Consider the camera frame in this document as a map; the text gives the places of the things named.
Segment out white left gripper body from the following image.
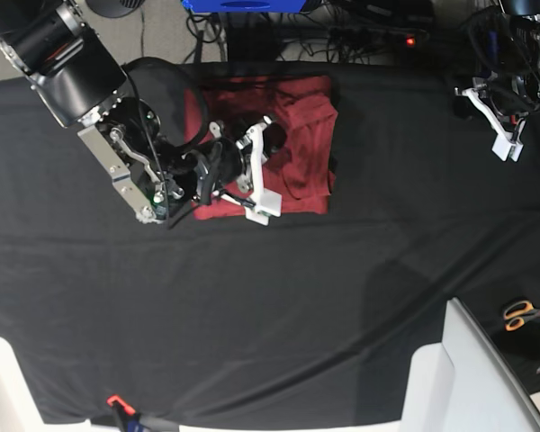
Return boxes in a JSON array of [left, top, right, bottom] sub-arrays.
[[454, 74, 540, 143]]

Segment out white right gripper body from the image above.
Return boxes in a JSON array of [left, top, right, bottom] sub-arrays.
[[179, 114, 275, 212]]

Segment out red long-sleeve T-shirt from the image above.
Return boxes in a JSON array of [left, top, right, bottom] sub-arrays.
[[200, 76, 338, 214]]

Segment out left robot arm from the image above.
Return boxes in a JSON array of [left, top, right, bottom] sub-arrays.
[[455, 1, 540, 161]]

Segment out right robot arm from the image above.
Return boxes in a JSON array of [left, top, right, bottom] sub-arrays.
[[0, 1, 283, 225]]

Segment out white power strip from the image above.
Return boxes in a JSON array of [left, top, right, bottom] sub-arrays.
[[328, 26, 430, 48]]

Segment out blue plastic box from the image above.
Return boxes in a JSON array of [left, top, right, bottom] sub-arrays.
[[181, 0, 306, 14]]

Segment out black round stand base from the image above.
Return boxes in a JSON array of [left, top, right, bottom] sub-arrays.
[[85, 0, 145, 19]]

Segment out white foam block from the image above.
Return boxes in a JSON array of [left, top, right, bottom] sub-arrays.
[[399, 298, 540, 432]]

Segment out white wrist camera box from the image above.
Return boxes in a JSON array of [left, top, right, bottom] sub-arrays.
[[491, 135, 524, 162]]

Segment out yellow-handled scissors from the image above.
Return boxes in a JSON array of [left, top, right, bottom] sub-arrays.
[[502, 300, 540, 332]]

